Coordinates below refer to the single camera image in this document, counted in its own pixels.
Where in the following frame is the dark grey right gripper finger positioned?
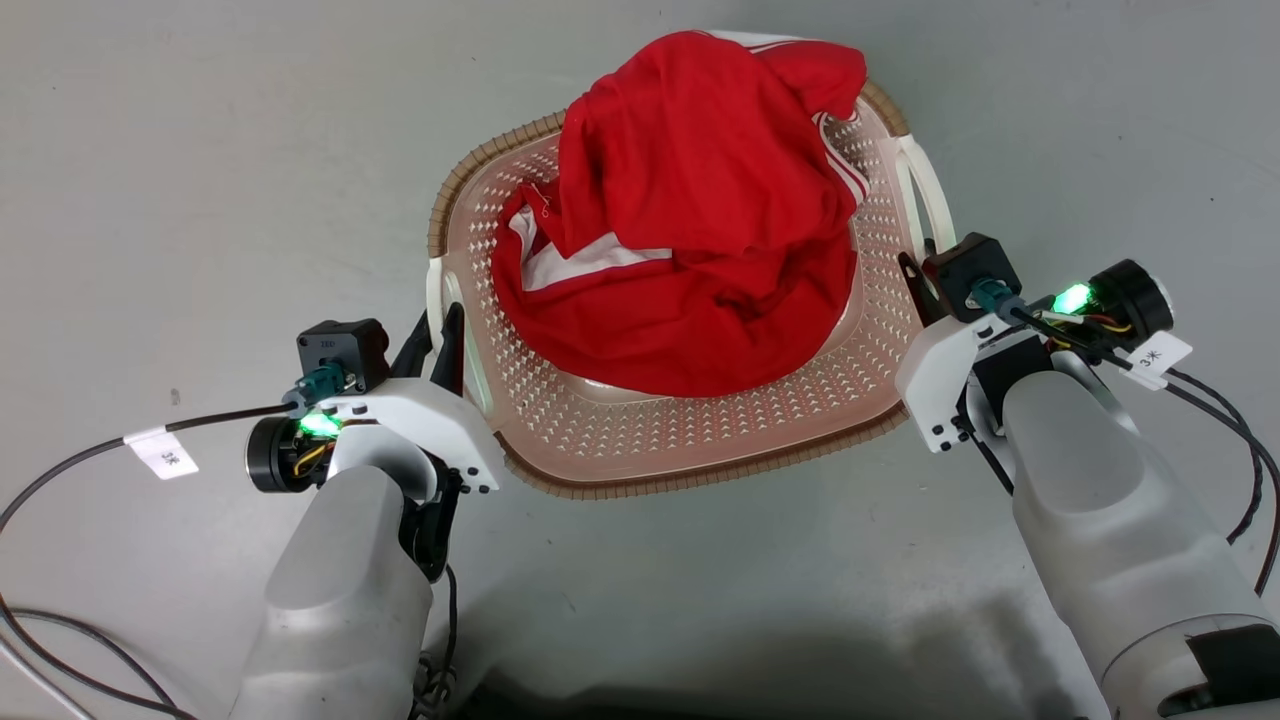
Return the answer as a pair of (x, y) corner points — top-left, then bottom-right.
(897, 252), (939, 328)

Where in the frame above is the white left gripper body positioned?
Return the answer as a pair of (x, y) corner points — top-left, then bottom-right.
(318, 377), (505, 496)

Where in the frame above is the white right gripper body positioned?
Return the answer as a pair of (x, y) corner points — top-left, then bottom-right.
(894, 312), (1013, 454)

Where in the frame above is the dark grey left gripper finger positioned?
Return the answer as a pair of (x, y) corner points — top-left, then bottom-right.
(390, 312), (434, 380)
(429, 302), (467, 397)

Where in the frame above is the pink perforated plastic laundry basket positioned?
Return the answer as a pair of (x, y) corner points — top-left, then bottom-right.
(426, 30), (957, 501)

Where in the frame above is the red garment with white stripes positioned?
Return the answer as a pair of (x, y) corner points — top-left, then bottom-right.
(490, 30), (869, 399)

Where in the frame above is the white right cable label tag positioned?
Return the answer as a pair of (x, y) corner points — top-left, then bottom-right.
(1124, 331), (1194, 392)

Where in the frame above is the white cable label tag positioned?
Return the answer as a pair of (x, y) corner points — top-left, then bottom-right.
(124, 427), (200, 482)
(1124, 331), (1194, 392)

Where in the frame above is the black cable under left arm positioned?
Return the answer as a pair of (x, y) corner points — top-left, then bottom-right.
(408, 563), (461, 720)

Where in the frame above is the white left cable label tag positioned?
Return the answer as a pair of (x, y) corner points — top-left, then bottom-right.
(124, 427), (200, 482)

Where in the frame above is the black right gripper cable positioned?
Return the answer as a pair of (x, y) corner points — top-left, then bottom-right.
(1008, 305), (1280, 597)

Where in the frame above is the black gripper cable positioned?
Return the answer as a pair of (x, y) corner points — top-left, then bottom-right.
(1008, 305), (1280, 597)
(0, 400), (301, 720)

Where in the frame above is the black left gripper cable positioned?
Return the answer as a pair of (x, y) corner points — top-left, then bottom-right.
(0, 400), (301, 720)

